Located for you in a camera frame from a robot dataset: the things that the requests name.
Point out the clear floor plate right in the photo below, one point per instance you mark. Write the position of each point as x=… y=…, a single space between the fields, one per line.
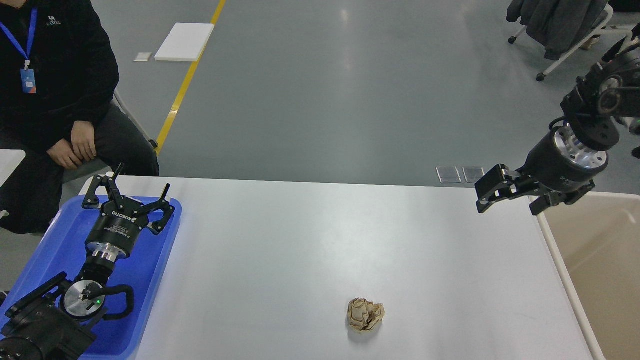
x=472 y=174

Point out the blue plastic tray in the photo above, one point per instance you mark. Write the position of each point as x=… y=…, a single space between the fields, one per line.
x=95 y=270

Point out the white foam board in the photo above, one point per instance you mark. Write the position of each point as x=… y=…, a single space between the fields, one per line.
x=185 y=42

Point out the grey jacket on chair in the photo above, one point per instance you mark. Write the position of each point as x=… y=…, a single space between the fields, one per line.
x=557 y=25

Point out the white table corner left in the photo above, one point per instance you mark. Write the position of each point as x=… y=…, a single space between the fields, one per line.
x=10 y=159

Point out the grey chair of person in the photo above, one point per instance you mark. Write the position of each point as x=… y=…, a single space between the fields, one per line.
x=97 y=166

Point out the person's right hand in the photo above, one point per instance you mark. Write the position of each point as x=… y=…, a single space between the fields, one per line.
x=63 y=155

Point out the crumpled brown paper ball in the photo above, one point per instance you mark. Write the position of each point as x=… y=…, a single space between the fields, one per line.
x=364 y=316

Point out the person's left hand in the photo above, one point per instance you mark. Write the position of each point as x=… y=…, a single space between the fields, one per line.
x=83 y=140

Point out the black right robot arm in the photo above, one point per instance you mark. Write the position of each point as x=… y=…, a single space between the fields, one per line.
x=607 y=96

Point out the beige plastic bin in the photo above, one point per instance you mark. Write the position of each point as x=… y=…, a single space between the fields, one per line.
x=595 y=245

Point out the small white floor tile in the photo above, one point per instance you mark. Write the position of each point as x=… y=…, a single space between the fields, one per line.
x=143 y=57

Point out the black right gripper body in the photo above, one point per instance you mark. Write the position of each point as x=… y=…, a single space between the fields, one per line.
x=561 y=162

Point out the seated person in black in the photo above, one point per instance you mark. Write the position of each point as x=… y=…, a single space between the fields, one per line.
x=76 y=75

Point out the clear floor plate left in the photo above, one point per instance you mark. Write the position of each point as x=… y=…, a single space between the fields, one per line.
x=448 y=174

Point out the blue lanyard badge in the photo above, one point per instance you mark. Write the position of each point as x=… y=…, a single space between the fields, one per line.
x=26 y=73

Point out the white rolling chair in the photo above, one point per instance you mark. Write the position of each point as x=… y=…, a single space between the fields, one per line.
x=602 y=28

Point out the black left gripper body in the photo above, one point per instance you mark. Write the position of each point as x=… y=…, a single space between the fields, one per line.
x=117 y=228

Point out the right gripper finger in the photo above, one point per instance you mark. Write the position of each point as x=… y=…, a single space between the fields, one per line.
x=548 y=200
x=498 y=184

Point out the clear floor plate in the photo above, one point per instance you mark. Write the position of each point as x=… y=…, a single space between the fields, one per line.
x=448 y=174
x=472 y=174

